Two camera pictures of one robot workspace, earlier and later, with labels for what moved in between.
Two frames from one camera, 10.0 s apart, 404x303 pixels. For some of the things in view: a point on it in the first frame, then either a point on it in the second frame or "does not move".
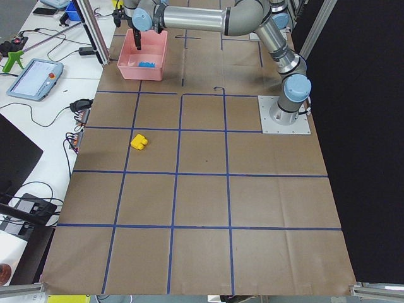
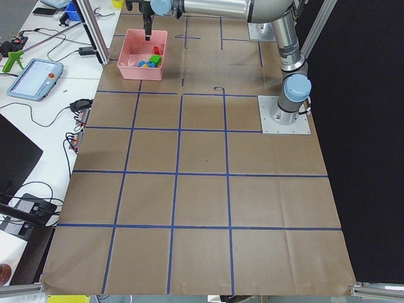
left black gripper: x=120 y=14 -> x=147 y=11
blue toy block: x=146 y=64 does not move
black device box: x=37 y=207 does not move
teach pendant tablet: x=36 y=79 does not move
